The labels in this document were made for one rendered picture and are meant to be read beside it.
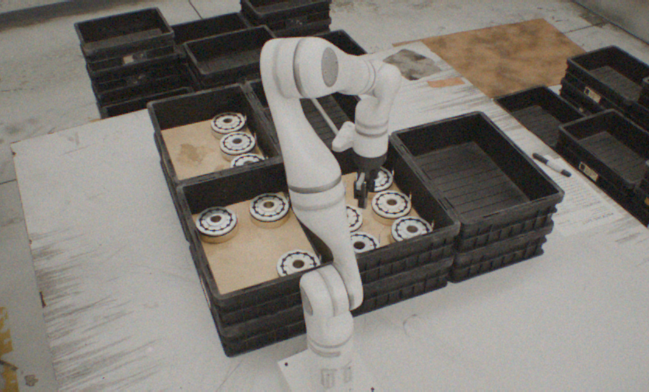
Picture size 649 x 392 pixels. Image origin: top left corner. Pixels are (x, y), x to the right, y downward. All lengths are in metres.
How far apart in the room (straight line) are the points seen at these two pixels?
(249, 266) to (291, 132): 0.61
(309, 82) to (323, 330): 0.47
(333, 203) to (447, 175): 0.82
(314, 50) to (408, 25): 3.45
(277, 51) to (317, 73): 0.07
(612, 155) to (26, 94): 3.04
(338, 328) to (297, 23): 2.25
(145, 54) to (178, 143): 1.18
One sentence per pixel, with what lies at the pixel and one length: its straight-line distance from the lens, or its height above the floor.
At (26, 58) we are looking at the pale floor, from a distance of 4.37.
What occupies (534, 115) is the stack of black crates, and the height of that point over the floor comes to 0.27.
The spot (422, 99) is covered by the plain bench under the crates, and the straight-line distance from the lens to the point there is 2.37.
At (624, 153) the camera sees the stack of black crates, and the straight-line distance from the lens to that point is 2.88.
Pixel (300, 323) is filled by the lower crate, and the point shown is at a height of 0.74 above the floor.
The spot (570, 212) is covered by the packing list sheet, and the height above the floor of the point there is 0.70.
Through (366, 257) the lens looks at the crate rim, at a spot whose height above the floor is 0.92.
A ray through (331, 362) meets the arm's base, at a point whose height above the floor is 0.91.
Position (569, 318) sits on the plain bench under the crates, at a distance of 1.73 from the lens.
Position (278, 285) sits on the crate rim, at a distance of 1.40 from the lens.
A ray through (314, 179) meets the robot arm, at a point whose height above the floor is 1.32.
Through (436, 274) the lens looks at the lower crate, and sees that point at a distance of 1.65.
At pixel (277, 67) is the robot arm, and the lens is 0.97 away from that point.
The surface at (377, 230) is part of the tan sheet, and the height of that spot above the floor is 0.83.
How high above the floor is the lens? 1.99
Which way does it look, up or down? 42 degrees down
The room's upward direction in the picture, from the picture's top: straight up
